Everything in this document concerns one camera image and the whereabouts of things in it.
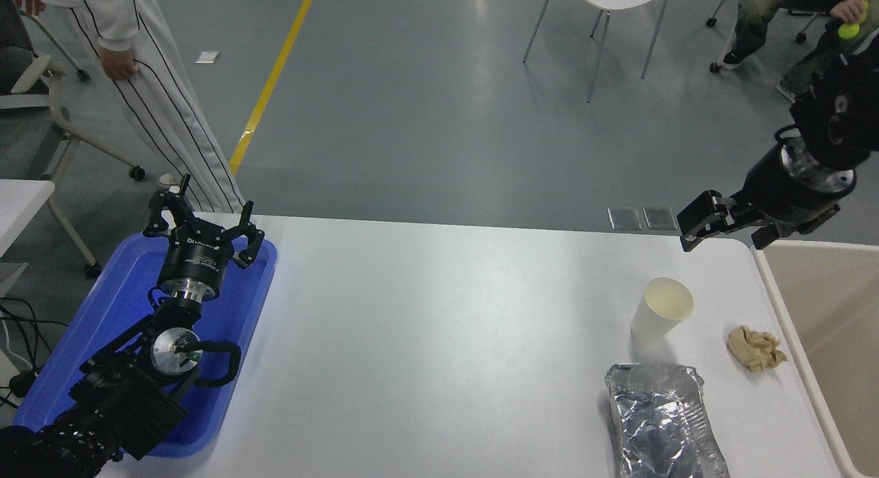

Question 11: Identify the person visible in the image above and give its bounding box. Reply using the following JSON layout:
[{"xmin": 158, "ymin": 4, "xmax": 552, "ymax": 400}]
[
  {"xmin": 0, "ymin": 0, "xmax": 247, "ymax": 214},
  {"xmin": 721, "ymin": 0, "xmax": 879, "ymax": 101}
]

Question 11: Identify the person's left hand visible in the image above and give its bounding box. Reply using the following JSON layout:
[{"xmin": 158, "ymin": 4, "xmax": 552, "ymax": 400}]
[{"xmin": 100, "ymin": 45, "xmax": 140, "ymax": 80}]

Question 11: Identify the small white side table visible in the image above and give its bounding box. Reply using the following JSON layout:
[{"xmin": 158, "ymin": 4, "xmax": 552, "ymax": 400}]
[{"xmin": 0, "ymin": 179, "xmax": 104, "ymax": 280}]

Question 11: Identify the person's hand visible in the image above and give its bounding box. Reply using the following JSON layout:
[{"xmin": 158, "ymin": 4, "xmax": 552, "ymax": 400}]
[{"xmin": 831, "ymin": 0, "xmax": 869, "ymax": 25}]

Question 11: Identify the silver foil tray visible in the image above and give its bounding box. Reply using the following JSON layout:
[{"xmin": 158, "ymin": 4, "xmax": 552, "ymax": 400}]
[{"xmin": 605, "ymin": 363, "xmax": 730, "ymax": 478}]

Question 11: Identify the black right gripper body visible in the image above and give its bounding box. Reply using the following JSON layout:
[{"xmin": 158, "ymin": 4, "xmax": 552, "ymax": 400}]
[{"xmin": 738, "ymin": 147, "xmax": 852, "ymax": 223}]

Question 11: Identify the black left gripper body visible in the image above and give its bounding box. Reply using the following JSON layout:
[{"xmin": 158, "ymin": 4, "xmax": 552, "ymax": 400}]
[{"xmin": 157, "ymin": 231, "xmax": 234, "ymax": 296}]

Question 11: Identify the black power plug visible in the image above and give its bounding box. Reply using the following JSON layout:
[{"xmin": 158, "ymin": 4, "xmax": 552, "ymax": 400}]
[{"xmin": 8, "ymin": 369, "xmax": 42, "ymax": 398}]

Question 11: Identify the black floor cable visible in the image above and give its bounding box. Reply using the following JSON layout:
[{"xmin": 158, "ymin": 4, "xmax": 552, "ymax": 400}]
[{"xmin": 0, "ymin": 297, "xmax": 69, "ymax": 410}]

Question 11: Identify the large pale bin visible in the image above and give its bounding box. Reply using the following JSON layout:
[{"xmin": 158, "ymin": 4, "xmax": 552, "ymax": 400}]
[{"xmin": 752, "ymin": 240, "xmax": 879, "ymax": 478}]

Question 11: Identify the white paper cup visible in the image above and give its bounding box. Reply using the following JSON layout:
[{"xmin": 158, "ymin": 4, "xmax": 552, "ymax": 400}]
[{"xmin": 630, "ymin": 277, "xmax": 695, "ymax": 344}]

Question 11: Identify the blue plastic tray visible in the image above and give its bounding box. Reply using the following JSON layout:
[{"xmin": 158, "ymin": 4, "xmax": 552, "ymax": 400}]
[{"xmin": 14, "ymin": 232, "xmax": 279, "ymax": 458}]

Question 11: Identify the grey white-framed rolling chair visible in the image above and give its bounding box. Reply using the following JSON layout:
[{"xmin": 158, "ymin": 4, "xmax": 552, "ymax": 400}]
[{"xmin": 0, "ymin": 0, "xmax": 146, "ymax": 183}]

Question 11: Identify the crumpled tan paper ball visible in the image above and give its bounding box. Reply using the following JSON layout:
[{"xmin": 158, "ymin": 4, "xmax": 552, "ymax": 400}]
[{"xmin": 728, "ymin": 326, "xmax": 788, "ymax": 373}]

